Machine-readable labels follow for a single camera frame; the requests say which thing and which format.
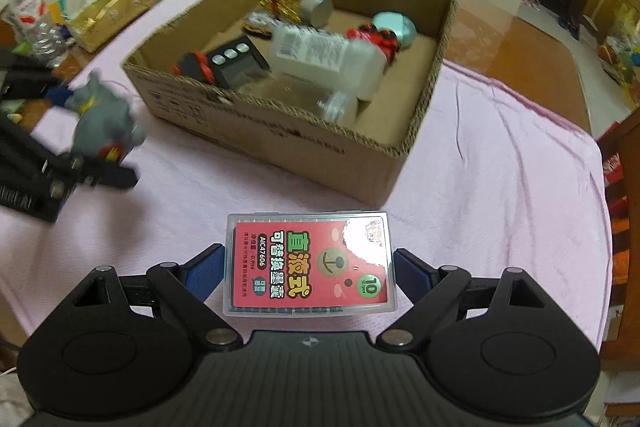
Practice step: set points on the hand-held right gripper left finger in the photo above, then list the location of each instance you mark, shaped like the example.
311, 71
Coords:
205, 272

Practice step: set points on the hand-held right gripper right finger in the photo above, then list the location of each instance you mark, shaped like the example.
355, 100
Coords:
412, 272

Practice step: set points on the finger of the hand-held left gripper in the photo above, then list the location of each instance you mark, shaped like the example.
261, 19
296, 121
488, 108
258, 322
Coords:
110, 177
30, 79

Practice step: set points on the grey cat figurine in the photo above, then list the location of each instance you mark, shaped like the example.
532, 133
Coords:
100, 117

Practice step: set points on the clear case with red label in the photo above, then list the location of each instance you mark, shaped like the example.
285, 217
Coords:
310, 267

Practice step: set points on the black toy car red wheels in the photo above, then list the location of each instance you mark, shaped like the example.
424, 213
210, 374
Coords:
192, 67

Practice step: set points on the cardboard box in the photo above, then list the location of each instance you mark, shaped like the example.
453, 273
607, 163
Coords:
300, 157

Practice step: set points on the black digital timer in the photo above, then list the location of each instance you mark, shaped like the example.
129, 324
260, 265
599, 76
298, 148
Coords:
240, 64

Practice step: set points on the clear plastic cup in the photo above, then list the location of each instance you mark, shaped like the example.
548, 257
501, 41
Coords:
320, 102

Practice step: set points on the correction tape dispenser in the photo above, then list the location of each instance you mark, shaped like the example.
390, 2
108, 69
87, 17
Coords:
260, 26

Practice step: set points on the white container with green label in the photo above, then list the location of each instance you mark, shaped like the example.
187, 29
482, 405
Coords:
325, 57

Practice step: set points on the clear plastic water bottle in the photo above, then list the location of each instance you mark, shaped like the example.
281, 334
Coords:
32, 17

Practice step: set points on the gold foil bag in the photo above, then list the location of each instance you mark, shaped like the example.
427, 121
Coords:
100, 24

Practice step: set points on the pink tablecloth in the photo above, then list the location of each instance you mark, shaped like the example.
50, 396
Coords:
500, 157

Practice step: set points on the teal oval case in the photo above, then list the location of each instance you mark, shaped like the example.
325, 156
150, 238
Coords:
400, 27

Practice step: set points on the clear bottle with gold pieces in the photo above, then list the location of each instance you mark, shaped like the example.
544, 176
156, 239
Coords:
305, 4

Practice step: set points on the wooden cabinet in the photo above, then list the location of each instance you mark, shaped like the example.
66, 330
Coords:
610, 2

